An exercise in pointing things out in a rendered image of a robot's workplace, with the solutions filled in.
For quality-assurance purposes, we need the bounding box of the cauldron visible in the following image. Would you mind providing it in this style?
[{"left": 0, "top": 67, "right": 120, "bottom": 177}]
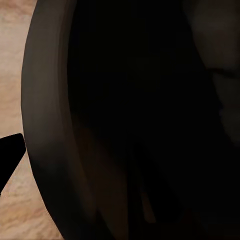
[{"left": 20, "top": 0, "right": 240, "bottom": 240}]

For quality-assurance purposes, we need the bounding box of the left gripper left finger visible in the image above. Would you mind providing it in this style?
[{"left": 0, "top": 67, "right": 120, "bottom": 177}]
[{"left": 0, "top": 133, "right": 27, "bottom": 193}]

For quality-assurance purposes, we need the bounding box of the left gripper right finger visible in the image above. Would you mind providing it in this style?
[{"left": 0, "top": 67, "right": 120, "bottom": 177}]
[{"left": 125, "top": 133, "right": 210, "bottom": 240}]

